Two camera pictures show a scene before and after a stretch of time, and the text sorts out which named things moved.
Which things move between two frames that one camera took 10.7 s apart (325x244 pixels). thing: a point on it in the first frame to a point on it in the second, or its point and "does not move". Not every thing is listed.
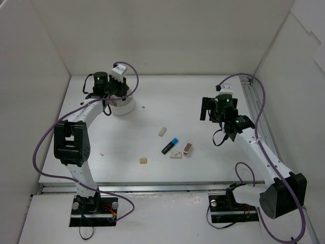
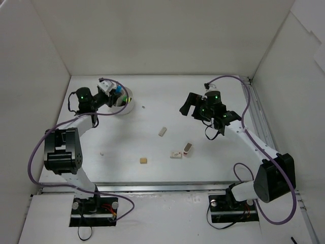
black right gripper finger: [205, 105] to [193, 99]
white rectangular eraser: [162, 131] does not move
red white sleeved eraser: [187, 149] does not move
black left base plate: [96, 211] does not move
